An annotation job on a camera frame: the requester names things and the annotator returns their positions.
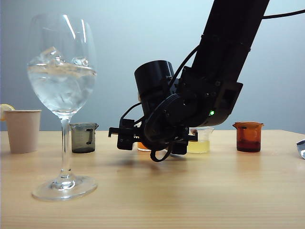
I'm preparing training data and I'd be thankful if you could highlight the beige paper cup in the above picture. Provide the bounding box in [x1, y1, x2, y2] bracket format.
[3, 109, 42, 154]

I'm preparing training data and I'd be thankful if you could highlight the yellow lemon slice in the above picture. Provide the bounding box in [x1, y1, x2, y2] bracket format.
[0, 104, 15, 122]

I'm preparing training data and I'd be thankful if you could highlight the clear orange juice measuring cup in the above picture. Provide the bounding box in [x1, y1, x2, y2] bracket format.
[137, 142, 152, 152]

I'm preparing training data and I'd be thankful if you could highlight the amber brown measuring cup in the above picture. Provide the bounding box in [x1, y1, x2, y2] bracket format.
[232, 121, 264, 153]

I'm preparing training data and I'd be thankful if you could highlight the clear yellow juice measuring cup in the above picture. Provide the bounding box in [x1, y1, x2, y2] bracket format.
[187, 126, 214, 154]

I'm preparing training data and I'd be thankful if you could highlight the smoky grey measuring cup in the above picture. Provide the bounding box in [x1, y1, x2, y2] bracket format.
[69, 123, 99, 154]

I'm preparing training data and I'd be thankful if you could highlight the black camera cable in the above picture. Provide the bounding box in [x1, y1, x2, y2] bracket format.
[120, 102, 143, 126]

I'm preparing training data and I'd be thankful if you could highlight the silver metal object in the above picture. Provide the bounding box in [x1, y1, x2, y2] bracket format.
[296, 138, 305, 160]

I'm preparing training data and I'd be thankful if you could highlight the clear stemmed wine glass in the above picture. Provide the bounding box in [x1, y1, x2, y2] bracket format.
[26, 13, 98, 202]

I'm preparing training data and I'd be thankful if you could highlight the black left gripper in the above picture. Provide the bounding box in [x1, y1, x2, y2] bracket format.
[108, 94, 199, 155]

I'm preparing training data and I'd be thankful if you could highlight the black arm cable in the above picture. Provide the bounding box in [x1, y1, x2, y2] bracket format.
[263, 9, 305, 19]

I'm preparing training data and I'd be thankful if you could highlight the clear ice cube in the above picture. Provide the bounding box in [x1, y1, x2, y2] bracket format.
[39, 46, 61, 62]
[71, 56, 90, 68]

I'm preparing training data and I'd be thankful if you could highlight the black looped gripper cable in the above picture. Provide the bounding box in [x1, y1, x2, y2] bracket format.
[149, 140, 178, 163]

